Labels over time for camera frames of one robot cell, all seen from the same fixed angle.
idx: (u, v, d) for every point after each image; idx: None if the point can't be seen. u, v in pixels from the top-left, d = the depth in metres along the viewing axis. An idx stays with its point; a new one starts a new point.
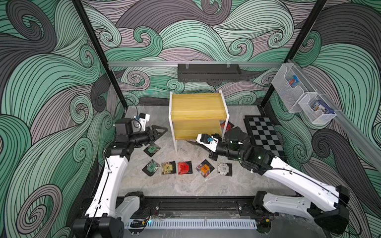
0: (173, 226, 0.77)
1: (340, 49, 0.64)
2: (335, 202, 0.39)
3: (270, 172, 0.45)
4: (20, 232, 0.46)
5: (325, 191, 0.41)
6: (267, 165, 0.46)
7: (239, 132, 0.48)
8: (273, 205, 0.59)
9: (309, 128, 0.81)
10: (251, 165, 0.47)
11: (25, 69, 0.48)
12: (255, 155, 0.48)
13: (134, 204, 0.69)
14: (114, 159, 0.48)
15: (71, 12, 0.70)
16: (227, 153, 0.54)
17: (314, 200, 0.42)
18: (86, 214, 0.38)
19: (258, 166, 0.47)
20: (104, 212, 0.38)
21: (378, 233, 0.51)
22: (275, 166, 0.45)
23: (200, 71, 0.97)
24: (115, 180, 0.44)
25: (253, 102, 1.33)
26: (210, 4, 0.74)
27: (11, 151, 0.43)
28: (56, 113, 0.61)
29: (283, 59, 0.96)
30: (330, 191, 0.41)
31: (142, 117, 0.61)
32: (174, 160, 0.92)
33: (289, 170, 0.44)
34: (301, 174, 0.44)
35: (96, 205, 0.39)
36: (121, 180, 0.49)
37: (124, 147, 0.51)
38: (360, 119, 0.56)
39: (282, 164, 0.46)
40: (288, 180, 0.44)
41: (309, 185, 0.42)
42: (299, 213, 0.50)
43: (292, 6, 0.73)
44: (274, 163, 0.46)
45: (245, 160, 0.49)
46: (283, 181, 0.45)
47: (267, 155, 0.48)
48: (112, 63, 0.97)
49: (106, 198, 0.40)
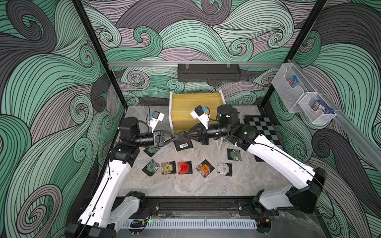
0: (173, 226, 0.77)
1: (340, 49, 0.64)
2: (309, 179, 0.40)
3: (252, 146, 0.48)
4: (20, 232, 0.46)
5: (301, 169, 0.42)
6: (252, 140, 0.48)
7: (228, 107, 0.51)
8: (266, 198, 0.60)
9: (309, 128, 0.81)
10: (235, 139, 0.50)
11: (25, 69, 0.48)
12: (241, 131, 0.51)
13: (134, 205, 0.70)
14: (116, 164, 0.47)
15: (71, 12, 0.70)
16: (218, 133, 0.58)
17: (290, 177, 0.43)
18: (79, 219, 0.37)
19: (243, 141, 0.49)
20: (96, 222, 0.37)
21: (378, 233, 0.51)
22: (258, 142, 0.48)
23: (200, 71, 0.97)
24: (114, 186, 0.44)
25: (253, 102, 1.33)
26: (210, 4, 0.74)
27: (11, 151, 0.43)
28: (55, 113, 0.61)
29: (283, 59, 0.96)
30: (307, 169, 0.42)
31: (155, 117, 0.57)
32: (174, 160, 0.92)
33: (271, 147, 0.46)
34: (283, 152, 0.46)
35: (91, 211, 0.39)
36: (120, 187, 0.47)
37: (128, 151, 0.50)
38: (361, 118, 0.56)
39: (265, 141, 0.48)
40: (269, 155, 0.46)
41: (287, 162, 0.43)
42: (287, 204, 0.50)
43: (292, 6, 0.73)
44: (259, 139, 0.48)
45: (231, 135, 0.52)
46: (264, 158, 0.48)
47: (253, 133, 0.50)
48: (112, 63, 0.97)
49: (100, 205, 0.40)
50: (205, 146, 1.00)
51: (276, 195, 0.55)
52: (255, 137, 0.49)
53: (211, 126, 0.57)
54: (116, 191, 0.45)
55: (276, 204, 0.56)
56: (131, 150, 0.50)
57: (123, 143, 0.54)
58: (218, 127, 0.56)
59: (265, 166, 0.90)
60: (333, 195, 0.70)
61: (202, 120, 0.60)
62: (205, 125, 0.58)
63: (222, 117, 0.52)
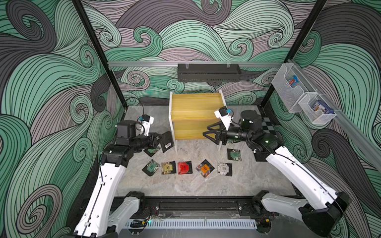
0: (173, 226, 0.77)
1: (340, 49, 0.64)
2: (329, 202, 0.38)
3: (273, 157, 0.47)
4: (20, 232, 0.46)
5: (322, 189, 0.40)
6: (273, 149, 0.47)
7: (252, 113, 0.51)
8: (270, 202, 0.60)
9: (309, 128, 0.81)
10: (256, 146, 0.50)
11: (25, 69, 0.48)
12: (262, 139, 0.51)
13: (133, 205, 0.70)
14: (108, 168, 0.43)
15: (71, 12, 0.70)
16: (237, 136, 0.57)
17: (308, 196, 0.42)
18: (75, 231, 0.36)
19: (262, 149, 0.49)
20: (93, 232, 0.36)
21: (378, 233, 0.51)
22: (279, 152, 0.47)
23: (200, 71, 0.97)
24: (108, 191, 0.41)
25: (253, 102, 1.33)
26: (210, 4, 0.74)
27: (11, 152, 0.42)
28: (56, 113, 0.61)
29: (283, 59, 0.96)
30: (329, 191, 0.40)
31: (145, 119, 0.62)
32: (174, 160, 0.92)
33: (292, 160, 0.45)
34: (304, 168, 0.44)
35: (86, 221, 0.37)
36: (115, 191, 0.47)
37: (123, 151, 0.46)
38: (361, 118, 0.56)
39: (286, 152, 0.47)
40: (288, 169, 0.44)
41: (307, 180, 0.42)
42: (293, 215, 0.50)
43: (292, 6, 0.73)
44: (280, 150, 0.47)
45: (251, 141, 0.52)
46: (283, 170, 0.46)
47: (275, 142, 0.49)
48: (112, 63, 0.97)
49: (96, 214, 0.38)
50: (205, 146, 1.00)
51: (285, 205, 0.54)
52: (277, 147, 0.48)
53: (231, 129, 0.58)
54: (112, 195, 0.43)
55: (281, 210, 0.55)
56: (124, 151, 0.47)
57: (118, 143, 0.51)
58: (238, 131, 0.56)
59: (265, 166, 0.90)
60: None
61: (224, 121, 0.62)
62: (226, 125, 0.58)
63: (245, 122, 0.51)
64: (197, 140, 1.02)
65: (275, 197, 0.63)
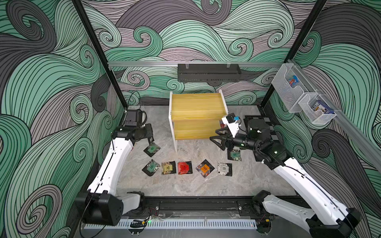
0: (173, 226, 0.77)
1: (341, 50, 0.63)
2: (340, 218, 0.37)
3: (280, 168, 0.46)
4: (20, 232, 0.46)
5: (333, 205, 0.39)
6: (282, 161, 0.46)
7: (259, 123, 0.50)
8: (272, 205, 0.60)
9: (309, 128, 0.81)
10: (264, 156, 0.49)
11: (25, 69, 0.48)
12: (271, 149, 0.49)
13: (135, 200, 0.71)
14: (119, 142, 0.48)
15: (71, 12, 0.70)
16: (243, 144, 0.56)
17: (318, 210, 0.41)
18: (89, 189, 0.39)
19: (271, 160, 0.48)
20: (105, 190, 0.39)
21: (378, 233, 0.51)
22: (288, 164, 0.46)
23: (200, 71, 0.97)
24: (117, 160, 0.45)
25: (253, 102, 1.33)
26: (210, 4, 0.74)
27: (11, 151, 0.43)
28: (56, 113, 0.62)
29: (283, 59, 0.96)
30: (339, 207, 0.39)
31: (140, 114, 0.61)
32: (174, 160, 0.92)
33: (302, 173, 0.44)
34: (314, 182, 0.43)
35: (99, 181, 0.40)
36: (122, 163, 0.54)
37: (129, 131, 0.51)
38: (361, 118, 0.56)
39: (295, 165, 0.46)
40: (298, 182, 0.43)
41: (317, 194, 0.41)
42: (299, 223, 0.49)
43: (292, 6, 0.73)
44: (289, 162, 0.46)
45: (259, 150, 0.51)
46: (292, 183, 0.45)
47: (284, 152, 0.48)
48: (112, 63, 0.97)
49: (109, 175, 0.41)
50: (205, 146, 1.00)
51: (290, 211, 0.53)
52: (285, 158, 0.47)
53: (238, 136, 0.57)
54: (120, 164, 0.47)
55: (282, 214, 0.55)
56: (131, 131, 0.52)
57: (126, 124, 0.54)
58: (245, 139, 0.56)
59: (265, 166, 0.89)
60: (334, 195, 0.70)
61: (231, 129, 0.60)
62: (233, 133, 0.58)
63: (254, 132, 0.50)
64: (197, 141, 1.02)
65: (278, 201, 0.60)
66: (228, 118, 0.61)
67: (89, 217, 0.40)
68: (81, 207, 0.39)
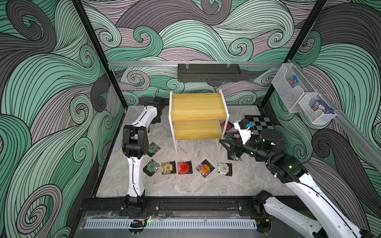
0: (173, 226, 0.77)
1: (341, 50, 0.63)
2: None
3: (294, 183, 0.43)
4: (20, 232, 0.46)
5: (347, 227, 0.38)
6: (296, 177, 0.44)
7: (274, 132, 0.48)
8: (274, 208, 0.59)
9: (309, 128, 0.81)
10: (276, 170, 0.46)
11: (25, 69, 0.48)
12: (285, 162, 0.47)
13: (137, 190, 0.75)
14: (151, 107, 0.72)
15: (71, 12, 0.71)
16: (253, 153, 0.54)
17: (328, 228, 0.40)
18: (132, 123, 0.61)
19: (285, 174, 0.45)
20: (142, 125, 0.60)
21: (378, 233, 0.51)
22: (303, 181, 0.43)
23: (200, 71, 0.97)
24: (149, 116, 0.66)
25: (253, 102, 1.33)
26: (210, 4, 0.74)
27: (11, 151, 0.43)
28: (55, 113, 0.61)
29: (283, 59, 0.96)
30: (352, 229, 0.38)
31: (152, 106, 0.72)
32: (174, 160, 0.92)
33: (316, 192, 0.42)
34: (327, 200, 0.41)
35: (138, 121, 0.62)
36: (151, 119, 0.69)
37: (156, 104, 0.74)
38: (361, 119, 0.56)
39: (310, 181, 0.43)
40: (311, 199, 0.42)
41: (330, 213, 0.39)
42: (301, 232, 0.50)
43: (292, 6, 0.73)
44: (304, 178, 0.44)
45: (272, 163, 0.48)
46: (303, 198, 0.44)
47: (298, 168, 0.45)
48: (112, 63, 0.97)
49: (144, 120, 0.63)
50: (205, 146, 1.00)
51: (296, 221, 0.52)
52: (300, 174, 0.44)
53: (249, 144, 0.55)
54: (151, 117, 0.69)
55: (285, 219, 0.55)
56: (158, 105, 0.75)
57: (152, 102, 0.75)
58: (256, 147, 0.53)
59: (265, 166, 0.89)
60: (333, 195, 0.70)
61: (242, 136, 0.58)
62: (244, 140, 0.57)
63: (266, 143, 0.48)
64: (197, 140, 1.02)
65: (282, 205, 0.60)
66: (240, 123, 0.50)
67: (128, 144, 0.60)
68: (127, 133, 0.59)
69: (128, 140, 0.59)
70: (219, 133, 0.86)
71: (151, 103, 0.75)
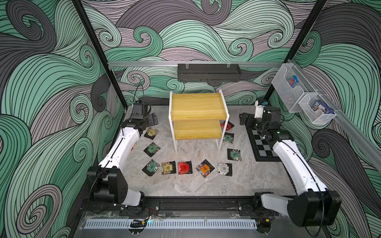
0: (173, 226, 0.77)
1: (341, 49, 0.64)
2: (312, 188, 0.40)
3: (278, 144, 0.52)
4: (20, 232, 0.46)
5: (312, 179, 0.42)
6: (279, 138, 0.53)
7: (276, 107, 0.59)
8: (267, 195, 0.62)
9: (309, 128, 0.81)
10: (266, 133, 0.57)
11: (25, 69, 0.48)
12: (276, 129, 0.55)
13: (135, 197, 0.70)
14: (129, 130, 0.55)
15: (71, 12, 0.70)
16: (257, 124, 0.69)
17: (297, 182, 0.44)
18: (99, 164, 0.43)
19: (271, 137, 0.56)
20: (114, 165, 0.43)
21: (378, 233, 0.51)
22: (285, 143, 0.52)
23: (200, 71, 0.97)
24: (125, 146, 0.50)
25: (253, 102, 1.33)
26: (210, 4, 0.74)
27: (11, 152, 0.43)
28: (55, 113, 0.61)
29: (283, 59, 0.96)
30: (318, 183, 0.41)
31: (128, 132, 0.54)
32: (174, 160, 0.92)
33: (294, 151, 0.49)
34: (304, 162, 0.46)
35: (108, 158, 0.45)
36: (130, 148, 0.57)
37: (137, 123, 0.57)
38: (361, 118, 0.56)
39: (292, 146, 0.51)
40: (287, 155, 0.49)
41: (301, 168, 0.45)
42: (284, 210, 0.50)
43: (292, 6, 0.73)
44: (287, 142, 0.52)
45: (265, 129, 0.60)
46: (283, 157, 0.51)
47: (286, 135, 0.54)
48: (112, 63, 0.97)
49: (117, 156, 0.46)
50: (205, 146, 1.00)
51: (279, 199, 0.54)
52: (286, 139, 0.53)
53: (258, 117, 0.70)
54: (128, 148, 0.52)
55: (273, 207, 0.57)
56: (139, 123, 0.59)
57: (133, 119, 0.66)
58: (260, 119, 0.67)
59: (265, 166, 0.90)
60: None
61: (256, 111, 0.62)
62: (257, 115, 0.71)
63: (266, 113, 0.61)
64: (197, 140, 1.02)
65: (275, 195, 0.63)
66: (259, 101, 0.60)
67: (96, 193, 0.42)
68: (91, 180, 0.41)
69: (95, 186, 0.42)
70: (219, 133, 0.86)
71: (129, 122, 0.58)
